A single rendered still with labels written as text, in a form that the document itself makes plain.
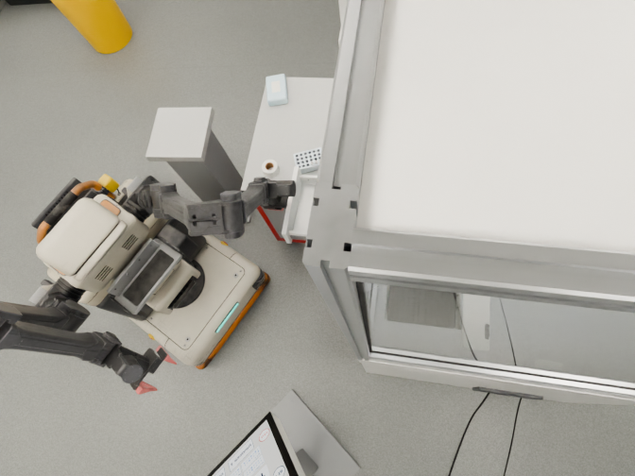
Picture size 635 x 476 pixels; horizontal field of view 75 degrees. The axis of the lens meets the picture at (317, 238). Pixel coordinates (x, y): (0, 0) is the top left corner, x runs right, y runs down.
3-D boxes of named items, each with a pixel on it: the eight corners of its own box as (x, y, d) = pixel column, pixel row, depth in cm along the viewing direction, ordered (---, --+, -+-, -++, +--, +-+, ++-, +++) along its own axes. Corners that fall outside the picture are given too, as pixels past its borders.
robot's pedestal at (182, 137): (205, 221, 265) (142, 159, 195) (213, 179, 276) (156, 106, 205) (249, 222, 261) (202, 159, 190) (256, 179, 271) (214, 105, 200)
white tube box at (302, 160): (298, 175, 181) (296, 170, 177) (294, 158, 184) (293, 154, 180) (325, 167, 180) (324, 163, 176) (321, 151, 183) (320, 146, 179)
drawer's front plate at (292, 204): (287, 244, 164) (281, 233, 153) (299, 178, 173) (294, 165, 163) (291, 244, 163) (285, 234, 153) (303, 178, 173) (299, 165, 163)
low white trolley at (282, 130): (279, 246, 252) (240, 190, 182) (296, 158, 273) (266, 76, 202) (374, 257, 242) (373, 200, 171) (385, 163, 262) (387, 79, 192)
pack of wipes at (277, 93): (288, 104, 195) (286, 97, 190) (268, 107, 195) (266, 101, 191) (286, 78, 200) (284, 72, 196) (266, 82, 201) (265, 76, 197)
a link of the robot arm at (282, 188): (251, 178, 135) (253, 204, 137) (285, 178, 133) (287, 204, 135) (264, 174, 147) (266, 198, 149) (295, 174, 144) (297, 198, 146)
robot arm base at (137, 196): (148, 173, 137) (124, 201, 134) (154, 175, 130) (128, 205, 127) (169, 191, 141) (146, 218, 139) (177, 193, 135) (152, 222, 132)
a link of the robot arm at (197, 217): (186, 201, 92) (192, 245, 94) (244, 194, 99) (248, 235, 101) (146, 183, 128) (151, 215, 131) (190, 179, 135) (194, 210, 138)
